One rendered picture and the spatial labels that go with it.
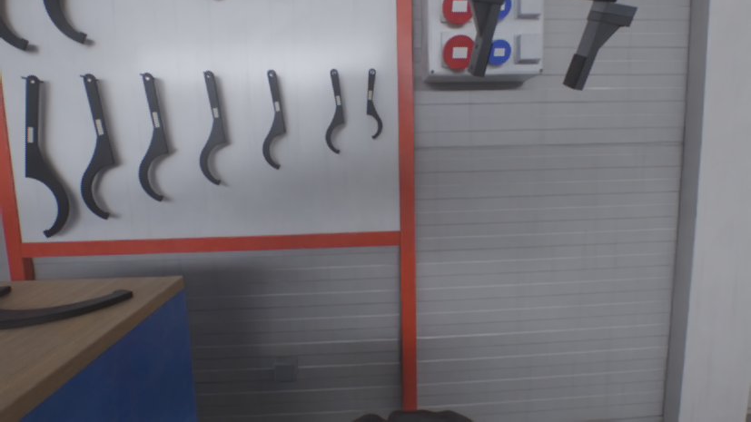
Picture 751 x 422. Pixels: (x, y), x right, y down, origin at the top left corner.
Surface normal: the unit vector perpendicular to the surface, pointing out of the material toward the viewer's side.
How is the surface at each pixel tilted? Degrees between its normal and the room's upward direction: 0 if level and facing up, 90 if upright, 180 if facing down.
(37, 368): 0
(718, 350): 90
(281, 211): 90
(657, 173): 90
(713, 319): 90
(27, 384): 0
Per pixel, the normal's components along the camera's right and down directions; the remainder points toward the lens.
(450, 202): 0.04, 0.11
